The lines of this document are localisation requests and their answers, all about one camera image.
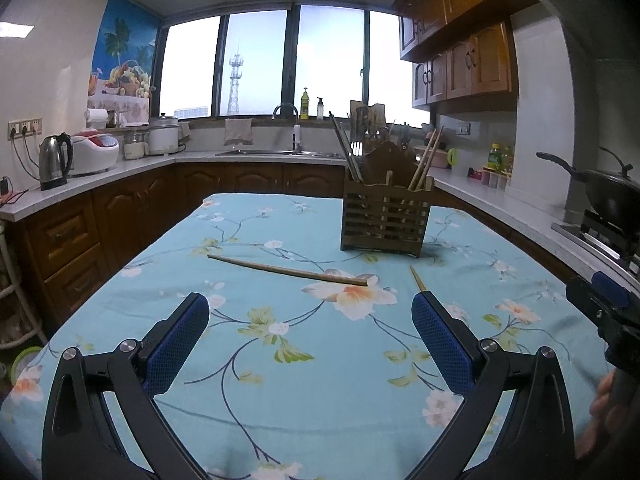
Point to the black framed window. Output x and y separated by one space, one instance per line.
260 60

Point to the wall socket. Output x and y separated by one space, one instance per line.
464 129
25 127

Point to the wooden cutting board rack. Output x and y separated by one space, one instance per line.
372 115

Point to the dark wooden lower cabinets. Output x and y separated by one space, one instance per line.
125 220

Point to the white storage rack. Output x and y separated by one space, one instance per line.
10 285

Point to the paper towel roll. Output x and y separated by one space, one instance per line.
97 120

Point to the glass jar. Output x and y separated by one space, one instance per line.
135 147

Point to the gas stove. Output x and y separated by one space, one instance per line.
600 240

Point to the floral blue tablecloth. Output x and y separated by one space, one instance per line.
300 410

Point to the wooden knife block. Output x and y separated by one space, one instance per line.
404 135

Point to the steel electric kettle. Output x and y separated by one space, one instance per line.
55 162

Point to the green cup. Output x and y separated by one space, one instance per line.
452 157

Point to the pink hanging towel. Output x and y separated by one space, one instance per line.
238 132

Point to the chrome faucet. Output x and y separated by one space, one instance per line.
296 135

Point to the dark metal chopstick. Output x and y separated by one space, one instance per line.
350 152
342 145

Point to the wooden utensil holder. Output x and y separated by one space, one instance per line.
385 220

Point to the yellow dish soap bottle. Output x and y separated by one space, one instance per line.
304 107

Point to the steel kitchen sink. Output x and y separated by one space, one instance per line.
250 151

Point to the white and red rice cooker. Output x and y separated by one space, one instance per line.
97 152

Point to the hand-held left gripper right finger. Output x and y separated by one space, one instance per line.
442 345

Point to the wooden upper cabinets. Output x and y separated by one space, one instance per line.
475 65

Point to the white pump bottle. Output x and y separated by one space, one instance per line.
320 111

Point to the person's right hand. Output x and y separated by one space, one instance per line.
597 410

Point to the pink basin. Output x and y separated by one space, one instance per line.
442 160

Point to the yellow oil bottle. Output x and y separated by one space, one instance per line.
494 159

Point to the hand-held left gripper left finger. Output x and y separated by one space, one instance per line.
170 345

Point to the white electric pot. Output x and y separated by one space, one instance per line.
162 137

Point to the range hood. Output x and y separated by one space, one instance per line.
600 10

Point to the ceiling light panel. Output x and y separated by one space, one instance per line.
15 29

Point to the row of spice jars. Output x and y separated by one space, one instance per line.
495 178

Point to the black wok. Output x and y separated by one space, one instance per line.
610 192

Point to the fruit wall poster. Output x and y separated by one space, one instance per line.
125 60

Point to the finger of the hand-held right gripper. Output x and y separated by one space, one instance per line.
590 300
612 292

